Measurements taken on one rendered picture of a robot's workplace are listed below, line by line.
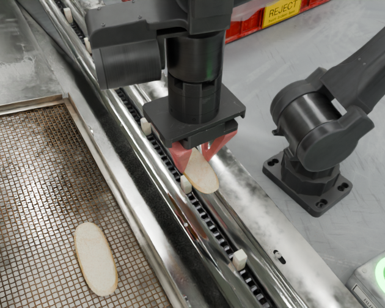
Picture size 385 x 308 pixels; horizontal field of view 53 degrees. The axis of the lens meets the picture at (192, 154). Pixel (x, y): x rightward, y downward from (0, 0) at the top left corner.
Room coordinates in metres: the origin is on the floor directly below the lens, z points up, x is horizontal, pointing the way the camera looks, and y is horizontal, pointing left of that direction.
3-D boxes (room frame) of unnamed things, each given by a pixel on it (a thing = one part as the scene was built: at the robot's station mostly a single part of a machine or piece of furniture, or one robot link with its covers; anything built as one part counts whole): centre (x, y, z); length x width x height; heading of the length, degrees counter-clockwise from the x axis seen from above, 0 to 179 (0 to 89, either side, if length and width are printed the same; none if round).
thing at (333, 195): (0.38, -0.18, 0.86); 0.12 x 0.09 x 0.08; 37
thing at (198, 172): (0.33, 0.00, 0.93); 0.10 x 0.04 x 0.01; 30
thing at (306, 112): (0.37, -0.16, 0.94); 0.09 x 0.05 x 0.10; 107
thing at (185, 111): (0.33, 0.00, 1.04); 0.10 x 0.07 x 0.07; 120
